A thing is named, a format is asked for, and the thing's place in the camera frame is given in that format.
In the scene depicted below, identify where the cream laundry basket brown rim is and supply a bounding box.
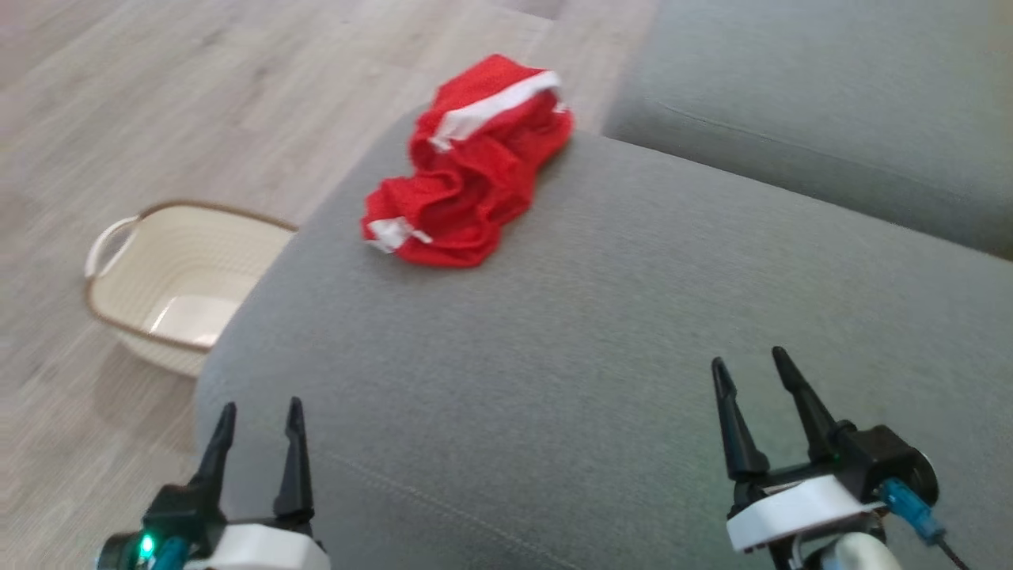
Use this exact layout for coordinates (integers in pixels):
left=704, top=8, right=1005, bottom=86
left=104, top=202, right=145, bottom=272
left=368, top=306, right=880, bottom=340
left=84, top=199, right=300, bottom=378

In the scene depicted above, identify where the crumpled red mesh garment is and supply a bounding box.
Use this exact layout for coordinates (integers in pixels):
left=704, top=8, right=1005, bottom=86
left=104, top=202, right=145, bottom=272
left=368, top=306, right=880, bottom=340
left=361, top=53, right=575, bottom=268

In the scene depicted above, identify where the left black cable blue plug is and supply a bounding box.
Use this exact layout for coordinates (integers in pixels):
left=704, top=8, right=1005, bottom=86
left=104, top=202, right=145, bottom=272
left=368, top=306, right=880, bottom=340
left=150, top=537, right=191, bottom=570

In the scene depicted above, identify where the right black cable blue plug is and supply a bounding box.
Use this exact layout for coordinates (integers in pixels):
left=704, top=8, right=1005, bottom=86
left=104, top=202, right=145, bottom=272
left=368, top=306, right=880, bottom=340
left=880, top=477, right=973, bottom=570

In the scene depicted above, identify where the grey fabric sofa seat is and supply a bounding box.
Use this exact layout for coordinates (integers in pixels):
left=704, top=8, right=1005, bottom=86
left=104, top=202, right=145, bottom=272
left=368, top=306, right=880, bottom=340
left=194, top=103, right=1013, bottom=570

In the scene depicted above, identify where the grey sofa seat cushion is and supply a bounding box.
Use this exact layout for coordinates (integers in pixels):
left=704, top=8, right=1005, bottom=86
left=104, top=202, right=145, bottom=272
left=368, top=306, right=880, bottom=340
left=601, top=0, right=1013, bottom=260

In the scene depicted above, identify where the black cable blue plug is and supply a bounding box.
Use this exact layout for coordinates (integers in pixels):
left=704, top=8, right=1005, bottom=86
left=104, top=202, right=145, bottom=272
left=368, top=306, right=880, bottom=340
left=880, top=477, right=973, bottom=570
left=150, top=537, right=191, bottom=570

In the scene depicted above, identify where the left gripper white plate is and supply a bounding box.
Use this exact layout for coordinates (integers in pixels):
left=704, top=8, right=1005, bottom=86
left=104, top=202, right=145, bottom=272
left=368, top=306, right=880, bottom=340
left=186, top=397, right=332, bottom=570

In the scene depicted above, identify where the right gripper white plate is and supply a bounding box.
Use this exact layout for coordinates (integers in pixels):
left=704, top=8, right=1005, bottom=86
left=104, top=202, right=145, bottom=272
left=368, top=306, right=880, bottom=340
left=711, top=346, right=887, bottom=553

